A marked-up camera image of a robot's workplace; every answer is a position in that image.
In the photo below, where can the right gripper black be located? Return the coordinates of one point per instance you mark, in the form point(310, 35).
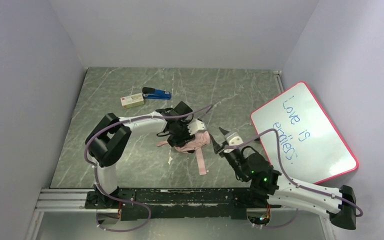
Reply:
point(227, 149)

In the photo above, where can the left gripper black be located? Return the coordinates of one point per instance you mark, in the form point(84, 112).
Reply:
point(178, 138)

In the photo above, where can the pink folding umbrella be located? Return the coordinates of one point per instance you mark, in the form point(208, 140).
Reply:
point(195, 147)

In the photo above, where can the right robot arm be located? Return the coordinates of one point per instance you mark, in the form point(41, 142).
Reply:
point(269, 186)

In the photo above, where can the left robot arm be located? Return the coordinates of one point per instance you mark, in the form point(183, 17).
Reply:
point(106, 143)

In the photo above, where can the blue black stapler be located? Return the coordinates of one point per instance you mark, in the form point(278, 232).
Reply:
point(158, 94)

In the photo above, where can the small white box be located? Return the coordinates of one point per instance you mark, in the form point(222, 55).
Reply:
point(133, 100)

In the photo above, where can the red framed whiteboard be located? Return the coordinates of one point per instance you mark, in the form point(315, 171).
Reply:
point(311, 147)

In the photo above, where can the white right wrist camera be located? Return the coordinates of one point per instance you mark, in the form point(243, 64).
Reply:
point(233, 139)

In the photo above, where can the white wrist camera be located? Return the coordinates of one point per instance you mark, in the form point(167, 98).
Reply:
point(196, 126)
point(233, 139)

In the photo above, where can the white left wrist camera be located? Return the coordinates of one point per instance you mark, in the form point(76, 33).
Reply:
point(196, 126)

